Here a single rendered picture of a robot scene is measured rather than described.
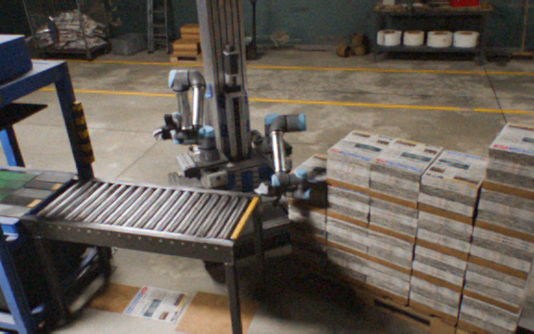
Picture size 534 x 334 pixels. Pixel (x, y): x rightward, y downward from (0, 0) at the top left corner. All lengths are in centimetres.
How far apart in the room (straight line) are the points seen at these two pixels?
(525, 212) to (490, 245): 27
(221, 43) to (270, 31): 643
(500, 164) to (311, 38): 740
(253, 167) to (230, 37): 94
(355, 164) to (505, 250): 89
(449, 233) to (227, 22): 193
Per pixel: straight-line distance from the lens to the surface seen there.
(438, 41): 882
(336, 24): 953
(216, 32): 338
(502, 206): 267
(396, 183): 280
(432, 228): 286
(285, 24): 972
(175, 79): 325
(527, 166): 256
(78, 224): 301
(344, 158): 288
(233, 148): 356
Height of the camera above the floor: 231
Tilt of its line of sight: 27 degrees down
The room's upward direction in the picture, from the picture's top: 3 degrees counter-clockwise
